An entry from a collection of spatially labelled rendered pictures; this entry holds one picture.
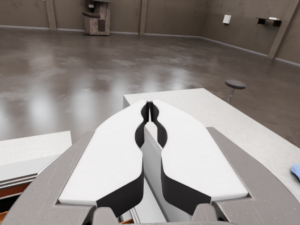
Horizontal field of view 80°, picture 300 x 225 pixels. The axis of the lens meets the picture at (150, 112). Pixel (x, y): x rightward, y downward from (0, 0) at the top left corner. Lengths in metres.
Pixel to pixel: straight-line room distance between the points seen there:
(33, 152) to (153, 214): 0.75
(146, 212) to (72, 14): 10.37
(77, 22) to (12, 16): 2.68
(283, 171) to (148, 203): 0.52
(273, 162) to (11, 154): 1.25
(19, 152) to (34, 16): 9.71
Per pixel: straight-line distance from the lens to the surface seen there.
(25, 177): 0.96
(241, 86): 3.10
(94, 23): 9.76
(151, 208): 0.78
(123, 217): 0.96
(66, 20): 10.74
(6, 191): 1.02
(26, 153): 1.21
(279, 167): 0.86
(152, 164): 0.82
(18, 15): 10.74
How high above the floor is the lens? 1.51
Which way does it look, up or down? 30 degrees down
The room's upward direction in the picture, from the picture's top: 8 degrees clockwise
